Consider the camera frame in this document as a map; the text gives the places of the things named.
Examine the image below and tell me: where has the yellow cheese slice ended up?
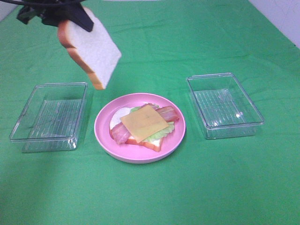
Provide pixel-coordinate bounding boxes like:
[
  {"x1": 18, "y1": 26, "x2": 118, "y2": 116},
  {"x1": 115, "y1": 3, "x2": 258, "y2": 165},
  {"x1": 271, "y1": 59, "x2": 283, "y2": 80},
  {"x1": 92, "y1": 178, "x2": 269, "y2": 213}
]
[{"x1": 120, "y1": 105, "x2": 169, "y2": 143}]

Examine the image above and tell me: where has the clear right ingredient tray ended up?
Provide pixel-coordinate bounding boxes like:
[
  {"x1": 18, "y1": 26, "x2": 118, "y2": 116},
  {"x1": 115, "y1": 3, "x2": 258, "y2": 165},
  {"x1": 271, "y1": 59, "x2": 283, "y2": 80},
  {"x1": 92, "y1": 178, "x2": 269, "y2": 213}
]
[{"x1": 187, "y1": 73, "x2": 264, "y2": 140}]

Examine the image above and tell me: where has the pink round plate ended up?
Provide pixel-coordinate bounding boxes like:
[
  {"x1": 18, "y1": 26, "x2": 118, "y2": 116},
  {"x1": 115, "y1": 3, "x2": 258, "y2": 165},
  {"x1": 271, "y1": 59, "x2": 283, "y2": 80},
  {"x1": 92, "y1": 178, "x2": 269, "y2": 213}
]
[{"x1": 94, "y1": 93, "x2": 186, "y2": 164}]

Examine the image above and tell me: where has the green tablecloth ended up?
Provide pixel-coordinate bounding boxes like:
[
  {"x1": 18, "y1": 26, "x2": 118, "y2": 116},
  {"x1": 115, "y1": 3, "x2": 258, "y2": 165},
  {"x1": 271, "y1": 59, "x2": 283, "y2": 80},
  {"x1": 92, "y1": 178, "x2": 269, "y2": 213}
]
[{"x1": 0, "y1": 0, "x2": 300, "y2": 225}]

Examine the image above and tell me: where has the green lettuce leaf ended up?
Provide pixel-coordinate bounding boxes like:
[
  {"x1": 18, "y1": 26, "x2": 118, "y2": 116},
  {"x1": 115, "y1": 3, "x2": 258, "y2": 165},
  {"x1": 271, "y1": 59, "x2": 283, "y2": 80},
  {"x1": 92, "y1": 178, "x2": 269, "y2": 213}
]
[{"x1": 130, "y1": 103, "x2": 176, "y2": 143}]

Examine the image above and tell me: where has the white bread slice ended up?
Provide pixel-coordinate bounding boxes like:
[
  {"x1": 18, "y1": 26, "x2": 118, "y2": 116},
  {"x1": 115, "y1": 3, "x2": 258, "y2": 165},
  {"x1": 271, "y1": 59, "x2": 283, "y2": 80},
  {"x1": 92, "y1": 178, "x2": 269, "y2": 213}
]
[{"x1": 109, "y1": 107, "x2": 164, "y2": 152}]

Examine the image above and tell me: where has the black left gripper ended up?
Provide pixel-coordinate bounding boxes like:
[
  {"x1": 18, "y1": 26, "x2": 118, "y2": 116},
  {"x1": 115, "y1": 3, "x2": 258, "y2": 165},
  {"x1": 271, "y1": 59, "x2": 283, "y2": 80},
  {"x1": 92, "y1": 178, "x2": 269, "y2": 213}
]
[{"x1": 16, "y1": 0, "x2": 94, "y2": 32}]

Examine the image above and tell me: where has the bacon strip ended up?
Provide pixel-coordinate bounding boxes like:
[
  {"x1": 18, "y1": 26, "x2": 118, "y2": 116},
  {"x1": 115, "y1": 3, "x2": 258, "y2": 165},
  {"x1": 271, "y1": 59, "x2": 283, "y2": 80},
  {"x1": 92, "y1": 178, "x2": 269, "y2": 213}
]
[
  {"x1": 156, "y1": 106, "x2": 179, "y2": 122},
  {"x1": 110, "y1": 103, "x2": 159, "y2": 145}
]

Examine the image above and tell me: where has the clear left bread tray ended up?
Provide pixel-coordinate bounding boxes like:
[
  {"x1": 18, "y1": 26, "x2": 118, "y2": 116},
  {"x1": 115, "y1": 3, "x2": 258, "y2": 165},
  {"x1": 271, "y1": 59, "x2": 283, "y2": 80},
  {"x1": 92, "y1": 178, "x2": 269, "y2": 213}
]
[{"x1": 9, "y1": 82, "x2": 88, "y2": 153}]

